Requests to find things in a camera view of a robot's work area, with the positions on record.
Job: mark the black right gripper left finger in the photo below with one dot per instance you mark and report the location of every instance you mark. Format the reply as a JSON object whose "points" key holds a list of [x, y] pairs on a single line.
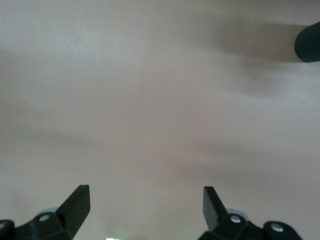
{"points": [[72, 212]]}

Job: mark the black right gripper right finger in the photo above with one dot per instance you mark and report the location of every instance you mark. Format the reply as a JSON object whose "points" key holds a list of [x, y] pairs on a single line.
{"points": [[215, 215]]}

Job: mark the black ribbed cylinder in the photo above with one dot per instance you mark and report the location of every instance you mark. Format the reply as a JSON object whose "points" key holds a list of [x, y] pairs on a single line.
{"points": [[308, 42]]}

